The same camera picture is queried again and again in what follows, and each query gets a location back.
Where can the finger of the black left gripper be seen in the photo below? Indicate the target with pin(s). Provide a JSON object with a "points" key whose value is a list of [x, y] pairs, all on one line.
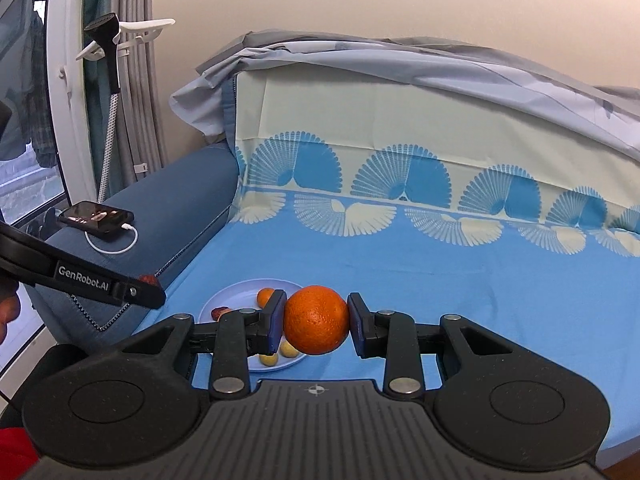
{"points": [[134, 292]]}

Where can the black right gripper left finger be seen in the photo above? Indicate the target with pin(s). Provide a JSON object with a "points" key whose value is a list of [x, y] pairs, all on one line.
{"points": [[241, 334]]}

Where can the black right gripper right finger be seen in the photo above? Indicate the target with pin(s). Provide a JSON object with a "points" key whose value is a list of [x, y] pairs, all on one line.
{"points": [[392, 336]]}

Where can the dark red jujube date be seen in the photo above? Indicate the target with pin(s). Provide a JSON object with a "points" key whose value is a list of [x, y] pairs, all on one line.
{"points": [[217, 313]]}

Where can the orange tangerine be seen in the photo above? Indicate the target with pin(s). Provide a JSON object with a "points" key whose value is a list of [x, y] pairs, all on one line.
{"points": [[263, 296], [316, 320]]}

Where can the green yellow small fruit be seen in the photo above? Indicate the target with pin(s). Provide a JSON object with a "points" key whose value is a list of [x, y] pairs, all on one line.
{"points": [[287, 350]]}

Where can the person's hand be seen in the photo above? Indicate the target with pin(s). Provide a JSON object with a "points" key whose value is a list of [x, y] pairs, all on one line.
{"points": [[10, 306]]}

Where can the black smartphone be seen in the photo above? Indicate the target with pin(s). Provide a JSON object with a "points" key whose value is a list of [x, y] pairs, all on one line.
{"points": [[100, 220]]}

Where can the grey curtain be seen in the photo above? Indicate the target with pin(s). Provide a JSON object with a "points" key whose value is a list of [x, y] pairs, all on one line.
{"points": [[140, 136]]}

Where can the blue patterned bed sheet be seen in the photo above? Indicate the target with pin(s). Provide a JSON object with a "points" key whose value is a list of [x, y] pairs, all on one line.
{"points": [[431, 203]]}

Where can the red sleeve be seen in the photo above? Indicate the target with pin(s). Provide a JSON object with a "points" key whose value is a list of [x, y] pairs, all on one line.
{"points": [[17, 453]]}

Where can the grey blue draped sheet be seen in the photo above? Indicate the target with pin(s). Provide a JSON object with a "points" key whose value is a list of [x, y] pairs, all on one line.
{"points": [[607, 115]]}

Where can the white window frame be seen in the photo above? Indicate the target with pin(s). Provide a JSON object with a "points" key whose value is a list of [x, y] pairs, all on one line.
{"points": [[67, 97]]}

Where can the white wall hook rack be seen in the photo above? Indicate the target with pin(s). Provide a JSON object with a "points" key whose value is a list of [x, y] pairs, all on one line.
{"points": [[110, 36]]}

